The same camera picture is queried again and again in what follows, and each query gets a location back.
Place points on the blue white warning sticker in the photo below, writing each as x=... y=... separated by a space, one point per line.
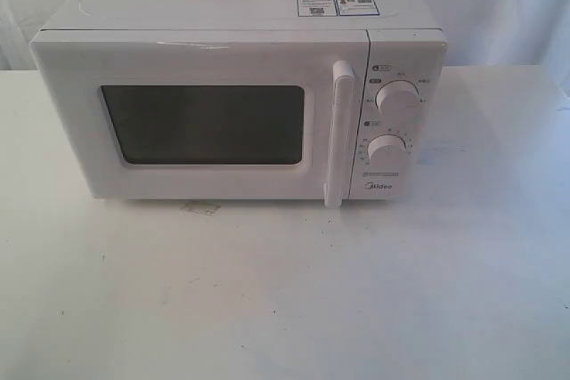
x=337 y=8

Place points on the white microwave oven body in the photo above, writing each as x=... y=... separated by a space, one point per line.
x=405 y=44

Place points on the white microwave door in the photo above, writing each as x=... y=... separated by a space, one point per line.
x=197 y=114

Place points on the white control knob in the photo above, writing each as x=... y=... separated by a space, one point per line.
x=386 y=148
x=399 y=96

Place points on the lower white control knob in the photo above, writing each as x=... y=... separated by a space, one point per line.
x=386 y=148

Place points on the upper white control knob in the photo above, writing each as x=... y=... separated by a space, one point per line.
x=399 y=96

